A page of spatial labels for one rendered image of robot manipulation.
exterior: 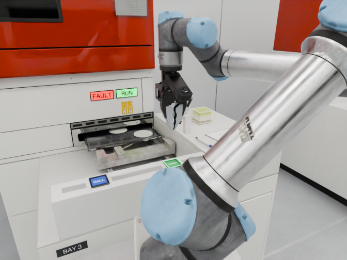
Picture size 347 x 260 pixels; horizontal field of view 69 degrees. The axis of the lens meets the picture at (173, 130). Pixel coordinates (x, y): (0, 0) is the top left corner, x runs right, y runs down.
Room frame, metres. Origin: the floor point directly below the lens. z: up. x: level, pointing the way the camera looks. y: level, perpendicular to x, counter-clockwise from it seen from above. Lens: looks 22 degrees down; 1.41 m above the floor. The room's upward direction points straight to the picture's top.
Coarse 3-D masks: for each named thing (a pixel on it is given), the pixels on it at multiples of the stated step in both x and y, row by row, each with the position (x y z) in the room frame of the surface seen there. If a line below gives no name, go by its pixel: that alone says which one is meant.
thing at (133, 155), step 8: (160, 144) 1.14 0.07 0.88; (128, 152) 1.05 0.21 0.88; (136, 152) 1.05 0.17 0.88; (144, 152) 1.05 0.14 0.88; (152, 152) 1.05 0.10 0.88; (160, 152) 1.07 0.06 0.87; (168, 152) 1.08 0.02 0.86; (96, 160) 0.98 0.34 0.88; (112, 160) 0.97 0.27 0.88; (120, 160) 0.98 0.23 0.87; (128, 160) 1.00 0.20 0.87; (136, 160) 1.02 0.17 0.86; (104, 168) 0.95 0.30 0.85
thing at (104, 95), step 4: (92, 92) 1.24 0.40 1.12; (96, 92) 1.25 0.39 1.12; (100, 92) 1.26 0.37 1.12; (104, 92) 1.27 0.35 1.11; (108, 92) 1.28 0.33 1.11; (112, 92) 1.28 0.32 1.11; (92, 96) 1.24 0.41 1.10; (96, 96) 1.25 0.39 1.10; (100, 96) 1.26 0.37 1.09; (104, 96) 1.27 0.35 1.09; (108, 96) 1.28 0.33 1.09; (112, 96) 1.28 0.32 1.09; (92, 100) 1.24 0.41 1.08
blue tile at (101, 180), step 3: (99, 177) 0.70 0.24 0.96; (102, 177) 0.70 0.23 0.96; (105, 177) 0.71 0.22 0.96; (90, 180) 0.69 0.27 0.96; (93, 180) 0.69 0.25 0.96; (96, 180) 0.69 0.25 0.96; (99, 180) 0.69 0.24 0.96; (102, 180) 0.69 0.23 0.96; (105, 180) 0.69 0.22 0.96; (93, 183) 0.67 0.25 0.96; (96, 183) 0.67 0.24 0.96; (99, 183) 0.67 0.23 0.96; (102, 183) 0.67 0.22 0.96
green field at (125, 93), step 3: (117, 90) 1.30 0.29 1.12; (120, 90) 1.30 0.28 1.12; (123, 90) 1.31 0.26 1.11; (126, 90) 1.32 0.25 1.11; (129, 90) 1.32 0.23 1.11; (132, 90) 1.33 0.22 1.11; (135, 90) 1.34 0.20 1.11; (117, 93) 1.30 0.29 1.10; (120, 93) 1.30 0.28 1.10; (123, 93) 1.31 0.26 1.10; (126, 93) 1.32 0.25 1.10; (129, 93) 1.32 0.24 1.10; (132, 93) 1.33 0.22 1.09; (135, 93) 1.34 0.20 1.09; (117, 96) 1.30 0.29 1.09; (120, 96) 1.30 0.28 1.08; (123, 96) 1.31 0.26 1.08; (126, 96) 1.32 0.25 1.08
